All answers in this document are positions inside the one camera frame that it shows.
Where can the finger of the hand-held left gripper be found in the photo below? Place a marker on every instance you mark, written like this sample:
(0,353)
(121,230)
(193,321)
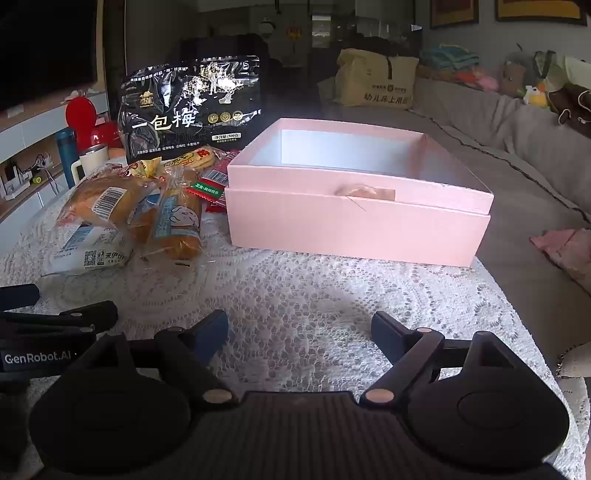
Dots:
(69,316)
(18,295)

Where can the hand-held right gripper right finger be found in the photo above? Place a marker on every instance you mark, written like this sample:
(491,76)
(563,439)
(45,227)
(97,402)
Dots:
(383,330)

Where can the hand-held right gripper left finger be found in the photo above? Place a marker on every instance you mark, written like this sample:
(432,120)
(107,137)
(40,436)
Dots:
(214,334)

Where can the blue and white packet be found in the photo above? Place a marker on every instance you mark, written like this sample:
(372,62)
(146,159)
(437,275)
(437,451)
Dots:
(87,254)

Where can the pink cardboard box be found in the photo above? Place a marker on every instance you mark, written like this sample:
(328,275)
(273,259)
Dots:
(351,221)

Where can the bread packet with blue print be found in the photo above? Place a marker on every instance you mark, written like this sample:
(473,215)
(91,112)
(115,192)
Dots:
(178,226)

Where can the clear bread packet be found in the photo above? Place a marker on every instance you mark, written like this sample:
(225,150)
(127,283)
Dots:
(141,224)

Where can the bread packet with barcode label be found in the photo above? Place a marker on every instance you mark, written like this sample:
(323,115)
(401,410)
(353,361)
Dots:
(101,201)

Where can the white lace tablecloth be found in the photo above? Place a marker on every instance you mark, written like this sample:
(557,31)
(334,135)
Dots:
(300,295)

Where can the white power strip with chargers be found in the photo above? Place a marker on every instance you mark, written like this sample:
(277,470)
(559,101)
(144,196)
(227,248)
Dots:
(18,177)

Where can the teal thermos bottle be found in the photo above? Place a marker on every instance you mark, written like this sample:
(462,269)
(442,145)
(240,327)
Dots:
(67,157)

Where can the cream lidded mug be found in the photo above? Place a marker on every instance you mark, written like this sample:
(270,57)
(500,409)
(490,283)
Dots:
(94,161)

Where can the white and wood cabinet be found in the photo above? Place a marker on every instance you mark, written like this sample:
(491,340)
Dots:
(27,138)

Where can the orange cracker packet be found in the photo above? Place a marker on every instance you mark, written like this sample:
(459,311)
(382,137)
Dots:
(191,159)

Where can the pink cloth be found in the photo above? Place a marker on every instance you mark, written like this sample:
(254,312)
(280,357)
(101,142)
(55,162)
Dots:
(568,254)

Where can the grey sofa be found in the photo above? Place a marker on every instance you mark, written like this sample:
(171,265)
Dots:
(508,152)

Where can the large black snack bag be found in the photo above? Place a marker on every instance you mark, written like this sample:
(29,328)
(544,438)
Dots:
(184,106)

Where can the tan fabric storage bag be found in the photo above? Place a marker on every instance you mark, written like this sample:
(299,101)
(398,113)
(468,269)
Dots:
(369,81)

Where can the black television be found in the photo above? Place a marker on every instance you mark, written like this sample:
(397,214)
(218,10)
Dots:
(41,46)

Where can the pink plush toy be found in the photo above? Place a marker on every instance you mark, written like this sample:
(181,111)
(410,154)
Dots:
(487,81)

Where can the stack of colourful folded clothes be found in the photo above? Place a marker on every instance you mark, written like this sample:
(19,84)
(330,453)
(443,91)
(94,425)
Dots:
(450,60)

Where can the yellow duck plush toy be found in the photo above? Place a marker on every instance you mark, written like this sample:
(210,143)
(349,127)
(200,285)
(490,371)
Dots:
(535,97)

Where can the grey-brown plush toy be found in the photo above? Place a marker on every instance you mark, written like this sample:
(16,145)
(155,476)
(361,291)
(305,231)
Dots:
(512,74)

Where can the dark brown bag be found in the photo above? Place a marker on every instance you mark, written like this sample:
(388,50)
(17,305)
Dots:
(572,108)

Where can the small framed picture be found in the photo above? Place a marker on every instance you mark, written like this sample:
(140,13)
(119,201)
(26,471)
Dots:
(452,11)

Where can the wide framed picture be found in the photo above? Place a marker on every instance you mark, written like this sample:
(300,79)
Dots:
(540,9)

